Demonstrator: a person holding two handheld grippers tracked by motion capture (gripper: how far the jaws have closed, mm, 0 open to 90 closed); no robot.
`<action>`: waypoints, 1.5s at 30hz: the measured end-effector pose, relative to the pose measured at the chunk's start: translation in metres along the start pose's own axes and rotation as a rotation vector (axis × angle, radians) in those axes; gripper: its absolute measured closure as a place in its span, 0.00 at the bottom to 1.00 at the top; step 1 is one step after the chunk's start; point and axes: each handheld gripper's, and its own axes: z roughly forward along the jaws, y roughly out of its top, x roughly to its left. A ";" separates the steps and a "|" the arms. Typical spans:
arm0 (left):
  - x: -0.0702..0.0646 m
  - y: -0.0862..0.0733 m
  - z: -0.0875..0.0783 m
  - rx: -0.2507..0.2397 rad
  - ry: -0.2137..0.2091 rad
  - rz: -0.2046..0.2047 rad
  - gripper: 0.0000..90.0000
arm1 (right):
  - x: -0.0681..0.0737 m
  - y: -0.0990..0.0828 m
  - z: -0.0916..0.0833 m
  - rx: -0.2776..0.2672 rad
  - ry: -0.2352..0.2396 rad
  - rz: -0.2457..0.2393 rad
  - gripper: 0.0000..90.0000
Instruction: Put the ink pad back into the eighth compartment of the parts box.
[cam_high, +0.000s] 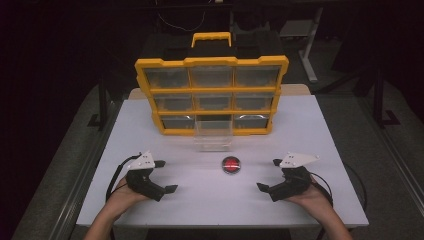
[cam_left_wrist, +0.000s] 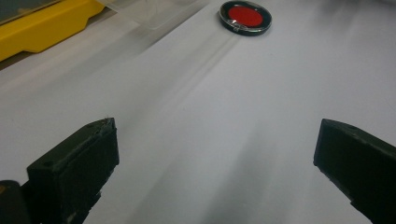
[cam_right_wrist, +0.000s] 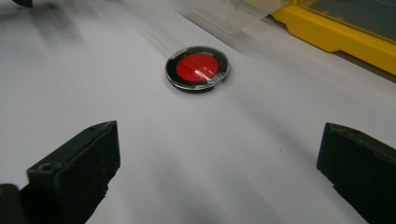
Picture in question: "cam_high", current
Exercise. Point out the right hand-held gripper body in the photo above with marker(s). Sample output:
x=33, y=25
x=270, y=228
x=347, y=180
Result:
x=293, y=181

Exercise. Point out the black metal stand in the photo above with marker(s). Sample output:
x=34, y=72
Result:
x=102, y=100
x=378, y=100

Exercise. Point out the person's left hand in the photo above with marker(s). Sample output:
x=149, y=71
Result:
x=120, y=196

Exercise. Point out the yellow black organizer cabinet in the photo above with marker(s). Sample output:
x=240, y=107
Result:
x=170, y=90

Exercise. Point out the clear plastic drawer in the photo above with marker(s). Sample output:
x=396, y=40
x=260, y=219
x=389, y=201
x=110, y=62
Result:
x=212, y=140

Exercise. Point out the person's right hand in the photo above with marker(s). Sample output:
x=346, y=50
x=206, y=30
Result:
x=310, y=198

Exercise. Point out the round red button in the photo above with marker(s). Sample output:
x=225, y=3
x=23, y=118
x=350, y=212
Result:
x=231, y=164

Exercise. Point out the white desk frame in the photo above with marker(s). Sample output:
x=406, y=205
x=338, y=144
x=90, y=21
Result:
x=308, y=56

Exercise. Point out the grid of clear drawers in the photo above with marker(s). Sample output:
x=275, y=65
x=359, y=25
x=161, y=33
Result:
x=166, y=77

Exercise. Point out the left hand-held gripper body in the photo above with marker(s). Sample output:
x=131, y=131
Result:
x=143, y=183

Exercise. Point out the grey metal floor rail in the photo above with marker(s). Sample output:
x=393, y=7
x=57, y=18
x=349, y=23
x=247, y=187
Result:
x=83, y=186
x=396, y=160

